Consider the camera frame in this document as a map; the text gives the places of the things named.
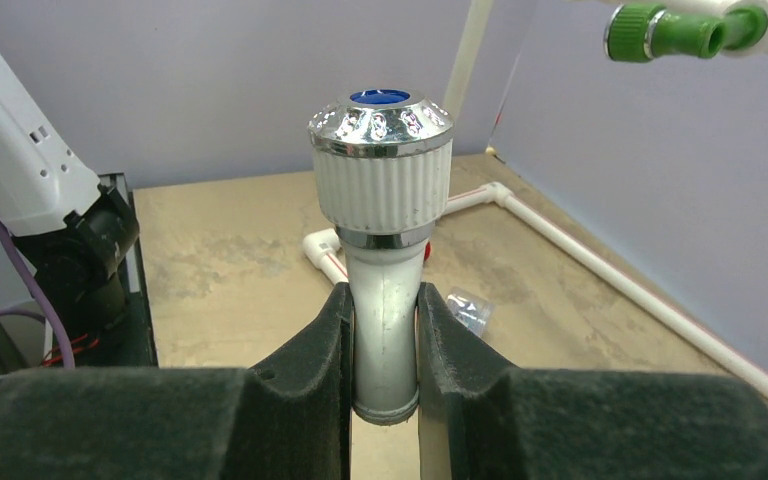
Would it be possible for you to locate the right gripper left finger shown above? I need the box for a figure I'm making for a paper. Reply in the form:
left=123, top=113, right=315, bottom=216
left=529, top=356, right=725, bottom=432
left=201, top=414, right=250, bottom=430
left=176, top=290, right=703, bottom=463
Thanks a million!
left=0, top=283, right=353, bottom=479

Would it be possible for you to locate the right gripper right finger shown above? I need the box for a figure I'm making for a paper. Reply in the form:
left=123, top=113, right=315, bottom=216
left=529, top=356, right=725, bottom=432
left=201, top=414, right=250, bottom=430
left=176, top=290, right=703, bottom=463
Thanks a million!
left=417, top=283, right=768, bottom=479

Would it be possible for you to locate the green water faucet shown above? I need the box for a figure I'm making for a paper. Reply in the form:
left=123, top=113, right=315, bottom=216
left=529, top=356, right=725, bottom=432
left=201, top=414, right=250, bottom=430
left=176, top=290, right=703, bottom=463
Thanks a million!
left=603, top=3, right=768, bottom=64

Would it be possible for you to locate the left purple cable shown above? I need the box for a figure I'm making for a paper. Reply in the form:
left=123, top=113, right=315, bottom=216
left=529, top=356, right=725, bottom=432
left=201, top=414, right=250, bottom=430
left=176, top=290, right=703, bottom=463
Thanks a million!
left=0, top=198, right=77, bottom=370

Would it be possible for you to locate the white pvc pipe frame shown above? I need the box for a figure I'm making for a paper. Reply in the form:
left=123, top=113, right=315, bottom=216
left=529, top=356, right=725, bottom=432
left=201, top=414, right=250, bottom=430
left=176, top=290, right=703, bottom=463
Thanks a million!
left=303, top=1, right=768, bottom=399

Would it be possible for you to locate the white water faucet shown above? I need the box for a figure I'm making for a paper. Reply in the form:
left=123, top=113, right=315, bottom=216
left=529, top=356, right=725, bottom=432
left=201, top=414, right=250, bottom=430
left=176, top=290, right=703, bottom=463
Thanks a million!
left=307, top=88, right=454, bottom=426

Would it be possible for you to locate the clear plastic cup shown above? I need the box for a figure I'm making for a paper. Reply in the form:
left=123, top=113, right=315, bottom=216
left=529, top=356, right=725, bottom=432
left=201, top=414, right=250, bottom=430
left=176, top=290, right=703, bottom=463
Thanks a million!
left=445, top=288, right=495, bottom=337

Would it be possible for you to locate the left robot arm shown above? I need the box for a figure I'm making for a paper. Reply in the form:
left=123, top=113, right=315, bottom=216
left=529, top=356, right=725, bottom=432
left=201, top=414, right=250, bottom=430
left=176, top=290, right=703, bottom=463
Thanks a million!
left=0, top=53, right=139, bottom=368

